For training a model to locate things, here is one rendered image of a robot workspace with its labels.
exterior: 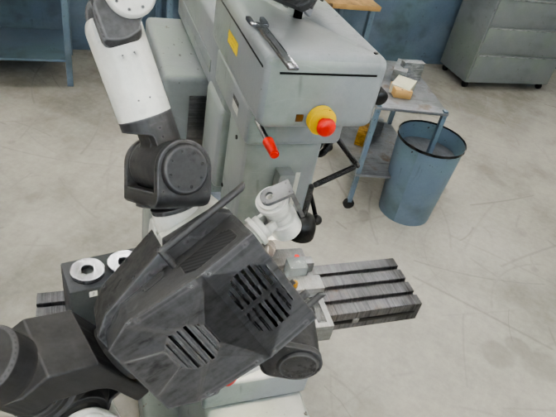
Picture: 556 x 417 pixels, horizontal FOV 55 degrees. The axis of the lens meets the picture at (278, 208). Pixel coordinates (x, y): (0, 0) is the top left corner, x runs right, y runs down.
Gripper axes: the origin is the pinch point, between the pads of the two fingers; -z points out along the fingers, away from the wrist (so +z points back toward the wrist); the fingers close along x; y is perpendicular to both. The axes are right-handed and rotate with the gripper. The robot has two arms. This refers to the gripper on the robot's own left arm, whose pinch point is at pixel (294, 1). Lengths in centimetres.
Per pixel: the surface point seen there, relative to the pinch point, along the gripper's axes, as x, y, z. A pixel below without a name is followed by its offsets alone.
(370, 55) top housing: 20.4, -4.0, -0.8
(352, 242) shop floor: -18, -43, -255
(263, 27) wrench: 0.6, -9.8, 6.8
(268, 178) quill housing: 5.1, -35.2, -22.4
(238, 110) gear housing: -3.9, -25.1, -8.7
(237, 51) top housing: -7.3, -14.4, -1.6
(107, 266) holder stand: -26, -78, -26
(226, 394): 15, -98, -53
